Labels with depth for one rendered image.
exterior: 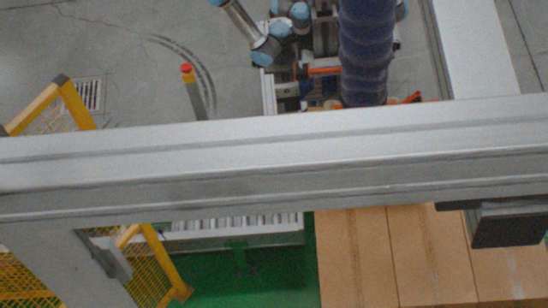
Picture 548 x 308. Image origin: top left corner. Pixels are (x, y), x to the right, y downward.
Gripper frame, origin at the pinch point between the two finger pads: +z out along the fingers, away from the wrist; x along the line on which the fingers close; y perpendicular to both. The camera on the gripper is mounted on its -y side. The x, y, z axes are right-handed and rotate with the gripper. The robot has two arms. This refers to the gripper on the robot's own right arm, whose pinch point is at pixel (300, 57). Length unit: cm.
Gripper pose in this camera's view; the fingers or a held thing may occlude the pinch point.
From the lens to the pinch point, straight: 340.4
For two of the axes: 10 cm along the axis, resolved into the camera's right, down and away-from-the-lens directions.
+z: 0.9, 5.4, 8.4
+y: 10.0, -0.4, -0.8
